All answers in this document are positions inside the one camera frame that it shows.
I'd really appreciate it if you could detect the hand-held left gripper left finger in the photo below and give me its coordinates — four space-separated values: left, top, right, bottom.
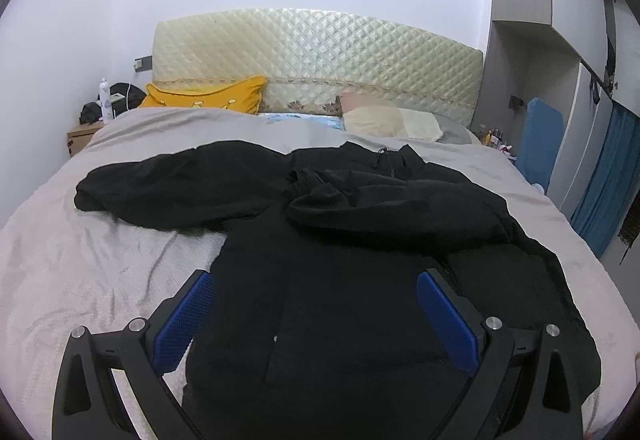
51 269 217 440

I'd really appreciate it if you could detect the brown patterned hanging garment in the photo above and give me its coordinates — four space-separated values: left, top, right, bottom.
617 215 640 266

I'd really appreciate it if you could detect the blue cushion board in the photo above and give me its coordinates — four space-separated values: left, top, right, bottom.
515 98 566 191

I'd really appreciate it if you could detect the blue hanging curtain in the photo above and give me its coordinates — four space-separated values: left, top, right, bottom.
570 103 640 261

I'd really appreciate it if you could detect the white spray bottle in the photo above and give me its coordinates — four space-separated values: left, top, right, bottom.
98 78 113 122

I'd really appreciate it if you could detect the group of small cosmetic bottles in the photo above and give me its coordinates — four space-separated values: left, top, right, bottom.
477 123 518 156

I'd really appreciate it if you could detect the light blue printed sheet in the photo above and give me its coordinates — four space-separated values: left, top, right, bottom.
258 111 346 131

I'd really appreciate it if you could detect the black sweater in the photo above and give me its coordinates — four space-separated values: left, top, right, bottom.
74 143 602 440

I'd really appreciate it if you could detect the bed with grey cover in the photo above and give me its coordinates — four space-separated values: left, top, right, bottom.
0 108 640 440

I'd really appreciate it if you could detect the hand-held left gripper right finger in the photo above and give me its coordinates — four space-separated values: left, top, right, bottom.
416 269 586 440

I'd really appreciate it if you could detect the wooden nightstand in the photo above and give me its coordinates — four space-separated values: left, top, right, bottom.
67 120 106 158

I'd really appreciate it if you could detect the black bag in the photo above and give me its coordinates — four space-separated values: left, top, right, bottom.
109 83 147 111

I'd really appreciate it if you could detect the cream quilted headboard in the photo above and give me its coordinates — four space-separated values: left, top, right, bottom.
151 8 485 128

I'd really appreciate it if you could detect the beige patchwork pillow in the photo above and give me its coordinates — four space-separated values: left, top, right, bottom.
336 93 481 144

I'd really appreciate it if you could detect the yellow pillow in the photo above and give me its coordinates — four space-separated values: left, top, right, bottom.
136 75 268 116

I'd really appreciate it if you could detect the black pouch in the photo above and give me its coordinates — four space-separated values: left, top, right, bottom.
79 102 104 125

